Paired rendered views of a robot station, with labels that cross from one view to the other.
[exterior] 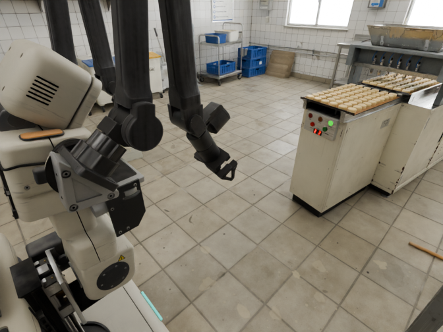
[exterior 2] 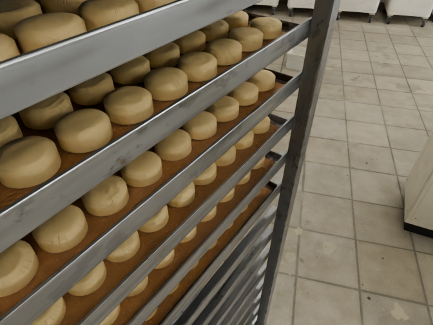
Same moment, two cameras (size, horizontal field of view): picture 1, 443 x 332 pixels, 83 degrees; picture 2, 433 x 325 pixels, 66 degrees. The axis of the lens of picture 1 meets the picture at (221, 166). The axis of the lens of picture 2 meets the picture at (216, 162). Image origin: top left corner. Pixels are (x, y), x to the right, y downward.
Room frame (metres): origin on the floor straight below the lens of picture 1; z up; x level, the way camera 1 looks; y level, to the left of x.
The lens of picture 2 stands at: (-0.01, -1.19, 1.51)
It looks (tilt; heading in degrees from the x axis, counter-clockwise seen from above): 41 degrees down; 58
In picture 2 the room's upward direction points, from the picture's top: straight up
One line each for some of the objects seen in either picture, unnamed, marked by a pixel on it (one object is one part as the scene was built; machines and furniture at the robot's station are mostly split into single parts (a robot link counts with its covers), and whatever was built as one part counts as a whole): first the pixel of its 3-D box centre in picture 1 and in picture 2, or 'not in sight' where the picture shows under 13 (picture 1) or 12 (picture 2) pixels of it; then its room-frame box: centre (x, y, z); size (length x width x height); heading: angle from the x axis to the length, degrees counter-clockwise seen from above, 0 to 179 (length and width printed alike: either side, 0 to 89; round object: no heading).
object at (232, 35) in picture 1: (226, 35); not in sight; (5.97, -0.11, 0.90); 0.44 x 0.36 x 0.20; 52
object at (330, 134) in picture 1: (320, 124); not in sight; (1.58, -0.67, 0.77); 0.24 x 0.04 x 0.14; 34
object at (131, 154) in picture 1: (126, 151); (303, 59); (2.45, 1.06, 0.08); 0.30 x 0.22 x 0.16; 122
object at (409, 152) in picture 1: (399, 126); not in sight; (2.33, -1.78, 0.42); 1.28 x 0.72 x 0.84; 124
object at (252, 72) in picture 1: (251, 70); not in sight; (6.44, -0.73, 0.10); 0.60 x 0.40 x 0.20; 131
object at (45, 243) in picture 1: (84, 259); not in sight; (0.58, 0.49, 0.68); 0.28 x 0.27 x 0.25; 44
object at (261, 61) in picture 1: (252, 61); not in sight; (6.44, -0.73, 0.30); 0.60 x 0.40 x 0.20; 134
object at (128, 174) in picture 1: (103, 182); not in sight; (0.62, 0.36, 0.99); 0.28 x 0.16 x 0.22; 44
